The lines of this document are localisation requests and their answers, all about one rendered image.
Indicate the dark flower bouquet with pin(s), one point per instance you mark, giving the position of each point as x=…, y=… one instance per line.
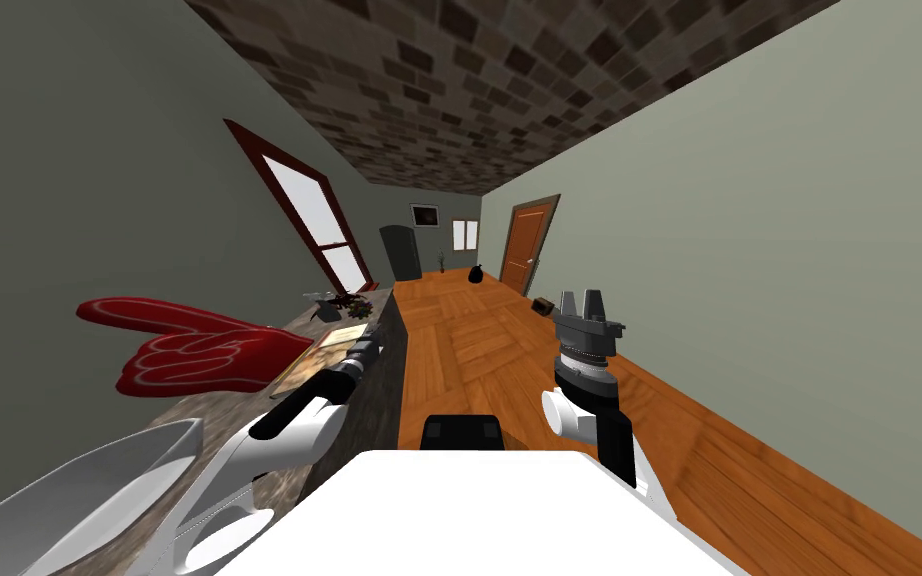
x=355, y=305

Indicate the small brown box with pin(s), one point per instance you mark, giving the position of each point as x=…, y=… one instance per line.
x=542, y=306

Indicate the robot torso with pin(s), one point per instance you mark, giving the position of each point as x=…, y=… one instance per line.
x=477, y=520

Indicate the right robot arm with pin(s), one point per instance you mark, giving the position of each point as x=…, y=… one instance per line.
x=589, y=384

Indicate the dark grey cabinet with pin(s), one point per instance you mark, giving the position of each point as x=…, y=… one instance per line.
x=401, y=253

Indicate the yellow flat book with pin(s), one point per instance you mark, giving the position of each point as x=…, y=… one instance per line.
x=325, y=352

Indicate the dark framed wall picture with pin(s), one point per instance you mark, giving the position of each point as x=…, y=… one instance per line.
x=425, y=215

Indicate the grey metal desk item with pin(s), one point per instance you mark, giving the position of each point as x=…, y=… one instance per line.
x=321, y=306

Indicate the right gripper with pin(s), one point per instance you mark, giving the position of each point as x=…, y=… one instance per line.
x=586, y=334

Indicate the small potted plant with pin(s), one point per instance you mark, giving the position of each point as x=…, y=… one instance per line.
x=442, y=262

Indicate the red framed window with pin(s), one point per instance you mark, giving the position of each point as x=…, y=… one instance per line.
x=313, y=208

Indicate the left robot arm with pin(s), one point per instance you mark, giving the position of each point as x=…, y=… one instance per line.
x=293, y=428

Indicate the orange wooden door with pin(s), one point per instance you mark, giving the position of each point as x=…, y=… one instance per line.
x=526, y=248

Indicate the red foam finger hand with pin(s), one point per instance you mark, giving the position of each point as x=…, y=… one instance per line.
x=205, y=352

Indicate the black bag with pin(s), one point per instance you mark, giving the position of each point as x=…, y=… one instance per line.
x=475, y=275

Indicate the white oblong bowl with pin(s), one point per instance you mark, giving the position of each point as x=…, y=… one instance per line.
x=69, y=496

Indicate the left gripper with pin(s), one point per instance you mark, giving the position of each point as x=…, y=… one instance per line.
x=366, y=347

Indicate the small white window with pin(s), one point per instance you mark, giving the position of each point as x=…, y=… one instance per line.
x=465, y=235

